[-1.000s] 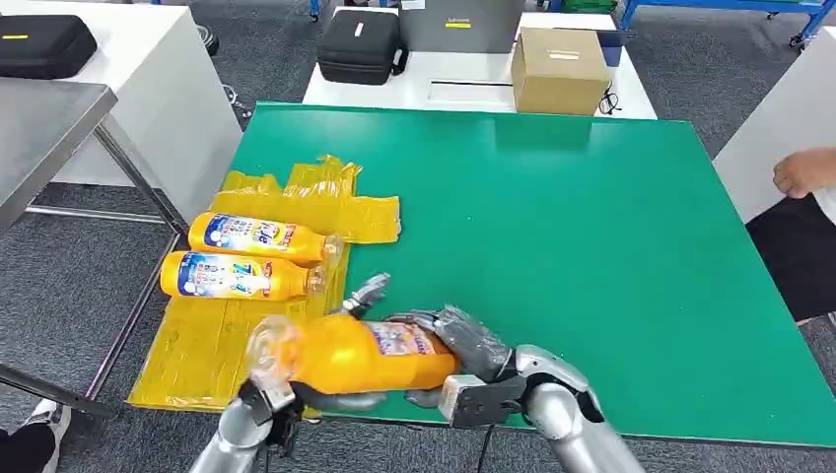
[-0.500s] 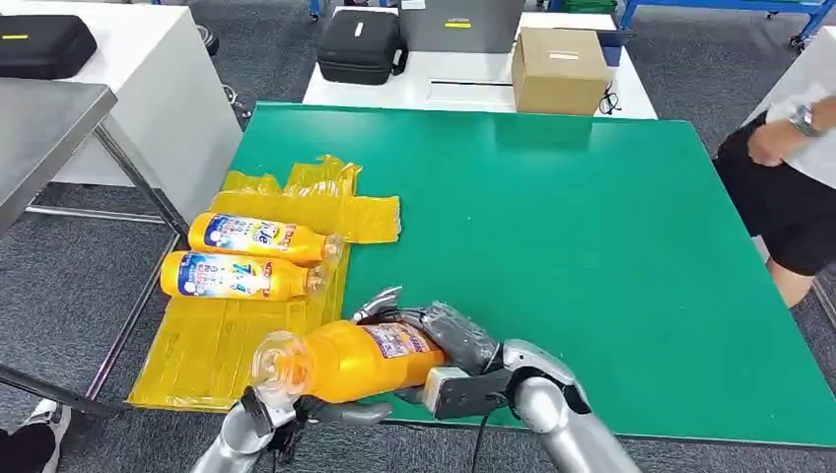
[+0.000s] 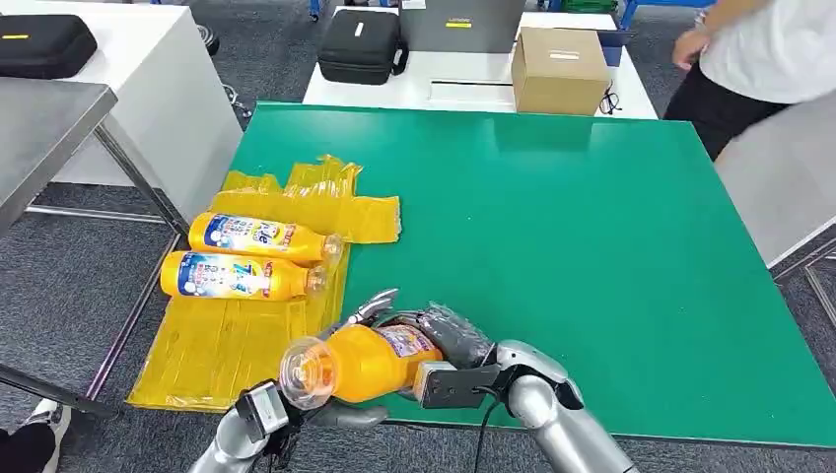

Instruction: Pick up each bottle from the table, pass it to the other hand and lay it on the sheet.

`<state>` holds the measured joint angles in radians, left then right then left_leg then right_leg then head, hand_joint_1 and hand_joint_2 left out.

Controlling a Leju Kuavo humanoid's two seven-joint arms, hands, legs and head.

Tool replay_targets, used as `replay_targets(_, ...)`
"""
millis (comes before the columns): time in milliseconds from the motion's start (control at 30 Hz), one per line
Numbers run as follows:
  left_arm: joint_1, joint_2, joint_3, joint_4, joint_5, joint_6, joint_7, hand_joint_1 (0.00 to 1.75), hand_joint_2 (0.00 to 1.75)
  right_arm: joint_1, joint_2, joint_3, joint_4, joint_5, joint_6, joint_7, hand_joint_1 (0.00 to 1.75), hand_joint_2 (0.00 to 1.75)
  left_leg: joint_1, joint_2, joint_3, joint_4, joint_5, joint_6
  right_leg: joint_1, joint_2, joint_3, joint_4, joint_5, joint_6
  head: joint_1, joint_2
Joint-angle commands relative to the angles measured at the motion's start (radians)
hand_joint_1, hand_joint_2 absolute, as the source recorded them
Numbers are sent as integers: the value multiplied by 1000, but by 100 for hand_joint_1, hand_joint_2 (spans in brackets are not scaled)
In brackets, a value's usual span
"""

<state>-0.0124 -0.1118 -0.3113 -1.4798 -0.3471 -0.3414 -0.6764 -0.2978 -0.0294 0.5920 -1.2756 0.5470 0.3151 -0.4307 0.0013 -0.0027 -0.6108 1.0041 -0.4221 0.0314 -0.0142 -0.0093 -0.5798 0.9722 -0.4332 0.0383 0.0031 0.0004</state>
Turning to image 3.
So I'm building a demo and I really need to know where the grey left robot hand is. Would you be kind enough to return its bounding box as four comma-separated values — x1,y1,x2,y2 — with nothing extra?
310,288,400,431

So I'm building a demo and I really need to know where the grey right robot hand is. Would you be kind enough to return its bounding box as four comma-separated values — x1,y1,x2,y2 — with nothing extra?
384,302,498,371

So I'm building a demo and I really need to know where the person's hand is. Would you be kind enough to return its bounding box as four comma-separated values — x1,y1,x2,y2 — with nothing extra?
670,26,712,72

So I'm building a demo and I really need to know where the orange drink bottle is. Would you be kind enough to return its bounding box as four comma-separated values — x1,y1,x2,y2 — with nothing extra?
187,211,345,268
160,250,329,303
279,322,446,411

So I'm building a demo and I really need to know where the blue box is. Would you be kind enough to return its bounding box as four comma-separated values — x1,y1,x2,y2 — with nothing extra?
597,29,632,68

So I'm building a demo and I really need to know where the person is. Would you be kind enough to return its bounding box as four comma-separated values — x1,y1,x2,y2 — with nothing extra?
662,0,836,163

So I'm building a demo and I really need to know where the green crate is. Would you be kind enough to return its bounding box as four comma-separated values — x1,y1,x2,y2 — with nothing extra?
564,0,618,15

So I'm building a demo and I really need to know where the brown cardboard box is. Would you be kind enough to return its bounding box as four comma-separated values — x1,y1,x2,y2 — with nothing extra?
510,27,611,117

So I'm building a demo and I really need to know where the green table mat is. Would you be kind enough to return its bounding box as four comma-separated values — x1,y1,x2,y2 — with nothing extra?
230,101,836,450

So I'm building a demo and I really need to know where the yellow plastic sheet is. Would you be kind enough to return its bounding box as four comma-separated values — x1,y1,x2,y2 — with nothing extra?
127,154,401,414

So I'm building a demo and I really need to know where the bare white table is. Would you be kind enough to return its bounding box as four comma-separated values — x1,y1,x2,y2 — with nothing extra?
715,91,836,328

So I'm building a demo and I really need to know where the white table with cardboard box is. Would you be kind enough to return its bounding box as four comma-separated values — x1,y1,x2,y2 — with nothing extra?
302,5,659,121

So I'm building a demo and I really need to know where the grey laptop with yellow sticker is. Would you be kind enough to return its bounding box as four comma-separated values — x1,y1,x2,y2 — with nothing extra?
398,0,527,54

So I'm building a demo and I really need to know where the black carry bag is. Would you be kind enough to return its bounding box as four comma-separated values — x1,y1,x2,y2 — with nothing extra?
317,8,410,86

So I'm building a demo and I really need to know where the white table with black case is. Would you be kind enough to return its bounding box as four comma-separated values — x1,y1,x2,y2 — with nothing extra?
0,0,244,227

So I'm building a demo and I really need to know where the steel table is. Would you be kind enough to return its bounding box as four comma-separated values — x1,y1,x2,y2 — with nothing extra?
0,78,197,419

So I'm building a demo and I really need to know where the black flat zip case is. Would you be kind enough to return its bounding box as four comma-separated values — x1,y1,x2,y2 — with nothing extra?
0,14,99,80

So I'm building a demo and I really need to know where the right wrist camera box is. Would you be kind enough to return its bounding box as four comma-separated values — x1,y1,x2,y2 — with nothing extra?
412,361,504,411

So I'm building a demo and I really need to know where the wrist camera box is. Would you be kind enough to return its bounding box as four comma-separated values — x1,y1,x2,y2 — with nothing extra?
235,379,292,443
412,361,504,411

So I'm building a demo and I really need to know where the blue metal cart frame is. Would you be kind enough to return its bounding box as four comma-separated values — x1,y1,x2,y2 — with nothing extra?
618,0,719,31

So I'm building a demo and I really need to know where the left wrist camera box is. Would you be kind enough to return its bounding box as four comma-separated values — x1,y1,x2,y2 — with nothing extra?
235,379,292,443

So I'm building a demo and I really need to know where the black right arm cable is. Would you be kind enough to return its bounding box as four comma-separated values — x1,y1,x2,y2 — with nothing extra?
471,384,504,473

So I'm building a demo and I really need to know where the black coiled cable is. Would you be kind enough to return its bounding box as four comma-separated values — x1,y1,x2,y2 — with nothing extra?
599,79,622,117

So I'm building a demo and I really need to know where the grey floor cable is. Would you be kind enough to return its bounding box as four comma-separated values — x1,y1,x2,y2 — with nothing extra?
222,85,253,121

